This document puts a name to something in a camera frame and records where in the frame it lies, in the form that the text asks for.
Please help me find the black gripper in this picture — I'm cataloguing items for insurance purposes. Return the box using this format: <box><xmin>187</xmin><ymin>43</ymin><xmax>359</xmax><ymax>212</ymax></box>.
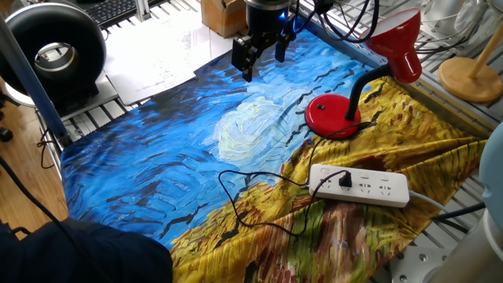
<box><xmin>231</xmin><ymin>6</ymin><xmax>297</xmax><ymax>83</ymax></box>

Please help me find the red desk lamp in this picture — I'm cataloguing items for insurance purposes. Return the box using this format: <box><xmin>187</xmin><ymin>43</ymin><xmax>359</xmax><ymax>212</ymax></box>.
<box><xmin>304</xmin><ymin>7</ymin><xmax>424</xmax><ymax>140</ymax></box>

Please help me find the black lamp power cable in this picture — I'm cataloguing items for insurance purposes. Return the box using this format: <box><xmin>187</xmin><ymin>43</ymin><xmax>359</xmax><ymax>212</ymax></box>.
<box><xmin>218</xmin><ymin>120</ymin><xmax>373</xmax><ymax>237</ymax></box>

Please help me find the brown cardboard box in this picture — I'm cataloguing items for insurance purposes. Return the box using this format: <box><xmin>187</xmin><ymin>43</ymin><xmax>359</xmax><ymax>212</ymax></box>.
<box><xmin>200</xmin><ymin>0</ymin><xmax>249</xmax><ymax>39</ymax></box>

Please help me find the white paper sheet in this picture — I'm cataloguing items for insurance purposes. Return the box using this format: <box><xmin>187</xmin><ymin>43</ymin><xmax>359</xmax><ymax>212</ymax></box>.
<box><xmin>102</xmin><ymin>9</ymin><xmax>237</xmax><ymax>107</ymax></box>

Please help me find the blue yellow painted cloth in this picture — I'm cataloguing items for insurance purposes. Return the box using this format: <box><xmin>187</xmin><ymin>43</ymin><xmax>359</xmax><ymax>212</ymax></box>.
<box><xmin>61</xmin><ymin>27</ymin><xmax>489</xmax><ymax>283</ymax></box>

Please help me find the black keyboard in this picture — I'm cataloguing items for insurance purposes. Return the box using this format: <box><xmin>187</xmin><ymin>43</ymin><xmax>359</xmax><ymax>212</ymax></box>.
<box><xmin>76</xmin><ymin>0</ymin><xmax>166</xmax><ymax>29</ymax></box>

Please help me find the white power strip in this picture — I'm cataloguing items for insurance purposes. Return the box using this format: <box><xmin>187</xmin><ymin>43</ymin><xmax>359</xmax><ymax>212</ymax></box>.
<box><xmin>307</xmin><ymin>164</ymin><xmax>411</xmax><ymax>208</ymax></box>

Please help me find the round wooden stand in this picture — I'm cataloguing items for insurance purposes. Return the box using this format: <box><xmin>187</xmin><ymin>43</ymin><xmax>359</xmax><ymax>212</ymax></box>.
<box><xmin>437</xmin><ymin>30</ymin><xmax>503</xmax><ymax>105</ymax></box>

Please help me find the grey metal pole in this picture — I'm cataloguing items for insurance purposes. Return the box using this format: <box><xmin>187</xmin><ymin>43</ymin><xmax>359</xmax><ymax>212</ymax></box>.
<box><xmin>0</xmin><ymin>15</ymin><xmax>74</xmax><ymax>149</ymax></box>

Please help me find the silver robot mounting plate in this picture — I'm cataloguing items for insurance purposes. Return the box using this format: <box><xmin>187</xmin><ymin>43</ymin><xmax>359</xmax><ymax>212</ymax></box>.
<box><xmin>387</xmin><ymin>245</ymin><xmax>451</xmax><ymax>283</ymax></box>

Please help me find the person torso navy jacket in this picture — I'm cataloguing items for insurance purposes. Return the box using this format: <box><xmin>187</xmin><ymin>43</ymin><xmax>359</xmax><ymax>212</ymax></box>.
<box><xmin>0</xmin><ymin>218</ymin><xmax>174</xmax><ymax>283</ymax></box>

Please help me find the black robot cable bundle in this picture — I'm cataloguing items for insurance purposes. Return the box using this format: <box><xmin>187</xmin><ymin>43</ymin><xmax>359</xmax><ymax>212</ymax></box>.
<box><xmin>290</xmin><ymin>0</ymin><xmax>472</xmax><ymax>55</ymax></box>

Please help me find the silver aluminium profile post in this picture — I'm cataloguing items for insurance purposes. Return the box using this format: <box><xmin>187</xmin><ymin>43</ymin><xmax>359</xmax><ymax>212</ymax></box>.
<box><xmin>134</xmin><ymin>0</ymin><xmax>152</xmax><ymax>23</ymax></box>

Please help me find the grey power strip cable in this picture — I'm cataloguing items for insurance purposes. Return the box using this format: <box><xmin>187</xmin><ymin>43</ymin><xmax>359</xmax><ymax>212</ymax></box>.
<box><xmin>408</xmin><ymin>189</ymin><xmax>450</xmax><ymax>214</ymax></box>

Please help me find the thin dark hanging wire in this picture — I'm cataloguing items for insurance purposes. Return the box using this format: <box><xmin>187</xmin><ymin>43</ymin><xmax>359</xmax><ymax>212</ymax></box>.
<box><xmin>36</xmin><ymin>128</ymin><xmax>57</xmax><ymax>171</ymax></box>

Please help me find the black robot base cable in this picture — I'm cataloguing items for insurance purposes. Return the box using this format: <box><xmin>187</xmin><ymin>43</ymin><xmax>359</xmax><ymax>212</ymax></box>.
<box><xmin>429</xmin><ymin>201</ymin><xmax>487</xmax><ymax>233</ymax></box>

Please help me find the black floor cable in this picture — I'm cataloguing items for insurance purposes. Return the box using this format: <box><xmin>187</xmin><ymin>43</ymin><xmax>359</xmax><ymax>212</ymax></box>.
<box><xmin>0</xmin><ymin>156</ymin><xmax>116</xmax><ymax>283</ymax></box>

